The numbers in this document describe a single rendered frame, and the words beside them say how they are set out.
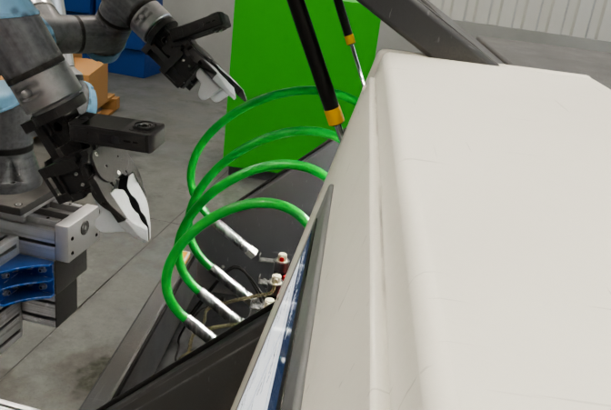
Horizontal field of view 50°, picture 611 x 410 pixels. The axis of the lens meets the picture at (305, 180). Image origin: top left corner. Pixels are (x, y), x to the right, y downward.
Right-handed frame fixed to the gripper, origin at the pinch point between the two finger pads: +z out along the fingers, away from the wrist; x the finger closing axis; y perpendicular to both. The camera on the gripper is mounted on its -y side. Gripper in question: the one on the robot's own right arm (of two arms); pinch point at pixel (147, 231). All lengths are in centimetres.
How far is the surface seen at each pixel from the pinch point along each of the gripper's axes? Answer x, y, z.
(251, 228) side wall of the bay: -54, 16, 27
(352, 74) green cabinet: -343, 56, 67
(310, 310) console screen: 39, -37, -7
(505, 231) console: 46, -50, -13
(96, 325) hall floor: -127, 145, 81
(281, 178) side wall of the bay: -56, 5, 19
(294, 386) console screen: 45, -38, -7
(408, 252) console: 48, -47, -14
